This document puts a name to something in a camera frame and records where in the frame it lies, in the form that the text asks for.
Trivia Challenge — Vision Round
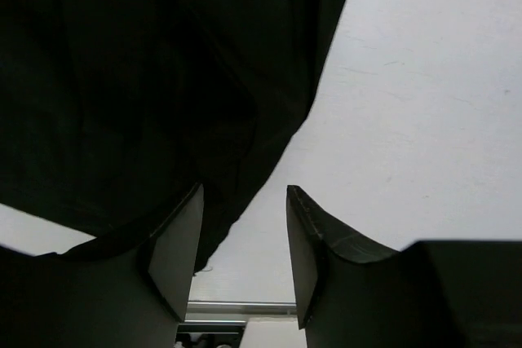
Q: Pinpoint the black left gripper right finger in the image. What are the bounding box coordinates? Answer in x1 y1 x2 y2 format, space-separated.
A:
286 185 397 329

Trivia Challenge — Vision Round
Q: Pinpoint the silver aluminium table rail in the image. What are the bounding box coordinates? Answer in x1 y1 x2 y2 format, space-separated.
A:
187 301 296 313

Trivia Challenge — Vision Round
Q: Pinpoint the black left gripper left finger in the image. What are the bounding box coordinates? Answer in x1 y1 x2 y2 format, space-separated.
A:
147 184 204 322

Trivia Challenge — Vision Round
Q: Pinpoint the black pleated skirt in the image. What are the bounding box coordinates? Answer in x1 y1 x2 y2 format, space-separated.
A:
1 0 346 271

